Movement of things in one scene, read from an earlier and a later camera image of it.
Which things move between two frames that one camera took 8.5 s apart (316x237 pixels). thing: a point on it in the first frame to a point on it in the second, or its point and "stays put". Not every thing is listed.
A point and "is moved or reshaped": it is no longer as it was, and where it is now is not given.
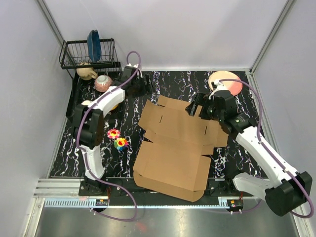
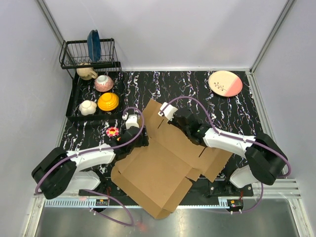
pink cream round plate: (234, 88) stays put
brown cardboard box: (172, 162) is moved or reshaped
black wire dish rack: (74, 55) stays put
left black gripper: (149, 87) to (143, 140)
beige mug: (86, 73) stays put
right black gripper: (191, 108) to (173, 122)
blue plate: (94, 45) stays put
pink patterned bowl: (102, 83) stays put
